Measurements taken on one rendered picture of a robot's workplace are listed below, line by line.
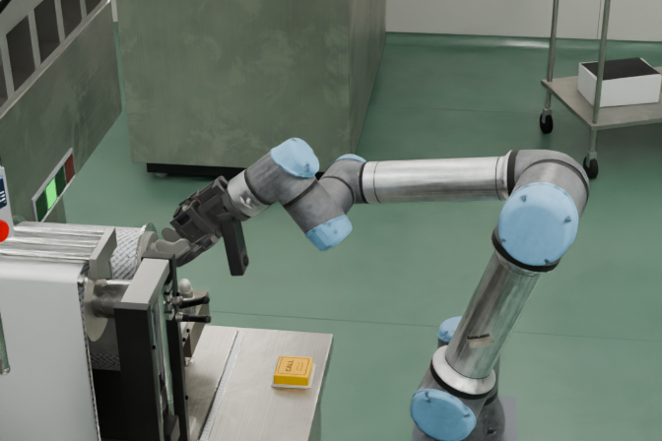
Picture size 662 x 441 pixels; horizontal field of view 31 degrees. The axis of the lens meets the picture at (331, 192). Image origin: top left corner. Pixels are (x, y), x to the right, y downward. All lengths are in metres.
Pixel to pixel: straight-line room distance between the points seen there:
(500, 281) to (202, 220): 0.52
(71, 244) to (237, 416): 0.65
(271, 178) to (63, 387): 0.48
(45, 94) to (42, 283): 0.82
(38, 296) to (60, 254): 0.07
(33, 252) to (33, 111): 0.71
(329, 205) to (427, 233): 2.78
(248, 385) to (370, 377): 1.55
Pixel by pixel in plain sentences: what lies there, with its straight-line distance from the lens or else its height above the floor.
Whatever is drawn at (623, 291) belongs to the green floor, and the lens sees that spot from 4.51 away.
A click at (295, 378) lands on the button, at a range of 2.43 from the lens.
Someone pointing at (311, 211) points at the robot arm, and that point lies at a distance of 2.00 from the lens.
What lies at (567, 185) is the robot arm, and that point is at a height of 1.51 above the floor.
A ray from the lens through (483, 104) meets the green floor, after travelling 5.96.
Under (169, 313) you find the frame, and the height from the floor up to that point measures 1.35.
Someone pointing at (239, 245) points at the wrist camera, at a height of 1.32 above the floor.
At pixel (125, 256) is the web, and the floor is 1.29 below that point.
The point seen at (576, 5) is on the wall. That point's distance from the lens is 6.66.
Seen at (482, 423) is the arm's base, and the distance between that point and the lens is 2.28.
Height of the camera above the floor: 2.37
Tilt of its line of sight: 28 degrees down
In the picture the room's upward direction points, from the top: 1 degrees counter-clockwise
